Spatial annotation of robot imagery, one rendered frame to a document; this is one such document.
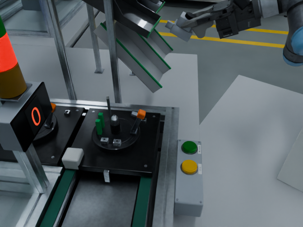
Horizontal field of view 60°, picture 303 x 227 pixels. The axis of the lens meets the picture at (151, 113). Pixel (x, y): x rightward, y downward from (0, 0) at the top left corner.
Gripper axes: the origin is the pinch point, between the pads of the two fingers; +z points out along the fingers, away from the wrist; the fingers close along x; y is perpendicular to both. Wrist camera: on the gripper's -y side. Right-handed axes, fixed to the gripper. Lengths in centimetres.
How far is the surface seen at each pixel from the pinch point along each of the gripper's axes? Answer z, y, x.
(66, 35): 87, 1, 52
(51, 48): 87, 2, 35
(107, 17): 18.0, -10.3, -9.5
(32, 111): 18, -7, -48
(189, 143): 3.4, 26.7, -24.5
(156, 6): 11.9, -4.1, 12.5
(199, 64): 60, 108, 194
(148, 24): 12.3, -2.3, 1.1
